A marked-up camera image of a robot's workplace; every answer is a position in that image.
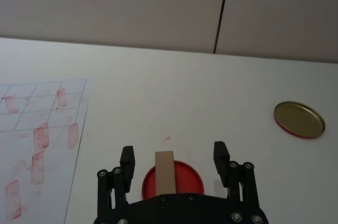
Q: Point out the round red ink pad tin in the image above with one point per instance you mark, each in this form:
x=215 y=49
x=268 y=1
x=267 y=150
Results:
x=188 y=179

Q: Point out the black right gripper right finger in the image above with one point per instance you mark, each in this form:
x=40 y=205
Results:
x=221 y=160

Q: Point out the white grid paper sheet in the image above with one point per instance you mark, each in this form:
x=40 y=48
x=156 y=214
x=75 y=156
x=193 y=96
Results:
x=56 y=144

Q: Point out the brown wooden stamp block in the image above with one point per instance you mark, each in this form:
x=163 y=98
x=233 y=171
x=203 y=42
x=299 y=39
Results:
x=165 y=173

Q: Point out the round gold tin lid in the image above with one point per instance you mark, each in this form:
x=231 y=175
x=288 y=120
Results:
x=298 y=118

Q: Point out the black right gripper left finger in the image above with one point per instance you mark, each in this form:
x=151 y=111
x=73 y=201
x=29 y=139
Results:
x=127 y=166

